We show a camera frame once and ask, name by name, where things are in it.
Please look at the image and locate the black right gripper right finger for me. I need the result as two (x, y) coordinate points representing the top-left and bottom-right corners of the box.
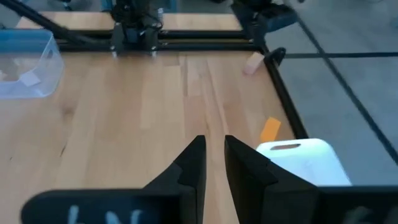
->
(224, 134), (322, 224)

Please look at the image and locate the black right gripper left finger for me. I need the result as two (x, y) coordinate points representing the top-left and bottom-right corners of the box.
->
(142, 134), (208, 224)

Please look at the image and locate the long orange wooden block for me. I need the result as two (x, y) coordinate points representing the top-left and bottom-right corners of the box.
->
(259, 116), (282, 144)

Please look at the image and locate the pale pink wooden block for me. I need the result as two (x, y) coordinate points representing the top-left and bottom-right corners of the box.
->
(243, 51), (266, 76)
(19, 71), (42, 88)

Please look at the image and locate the white plastic bin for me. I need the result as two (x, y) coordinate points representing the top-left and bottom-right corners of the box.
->
(255, 138), (353, 188)

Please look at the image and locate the clear plastic bin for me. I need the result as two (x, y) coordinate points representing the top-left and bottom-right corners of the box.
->
(0, 28), (65, 101)

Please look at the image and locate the black aluminium table frame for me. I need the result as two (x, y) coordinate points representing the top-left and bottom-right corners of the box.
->
(0, 0), (310, 141)

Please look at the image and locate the black frame clamp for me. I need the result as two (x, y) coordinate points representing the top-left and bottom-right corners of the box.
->
(264, 46), (287, 74)

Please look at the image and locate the black cable bundle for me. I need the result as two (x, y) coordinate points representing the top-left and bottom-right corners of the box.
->
(0, 0), (113, 48)

